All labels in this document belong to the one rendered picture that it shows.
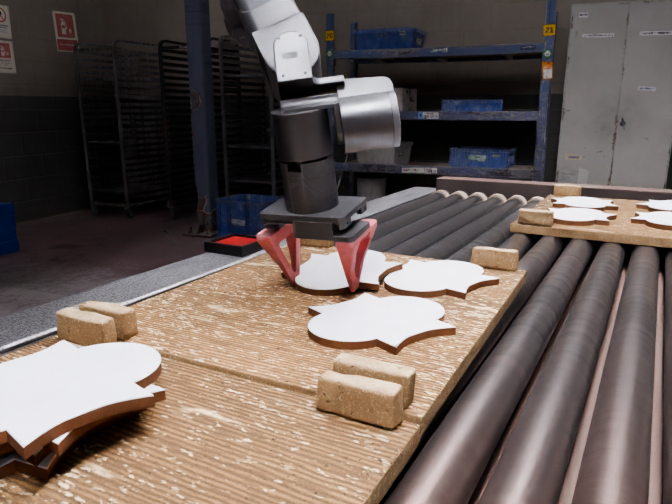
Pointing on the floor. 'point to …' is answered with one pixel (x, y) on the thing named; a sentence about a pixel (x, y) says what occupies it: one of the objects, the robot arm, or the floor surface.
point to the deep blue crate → (242, 213)
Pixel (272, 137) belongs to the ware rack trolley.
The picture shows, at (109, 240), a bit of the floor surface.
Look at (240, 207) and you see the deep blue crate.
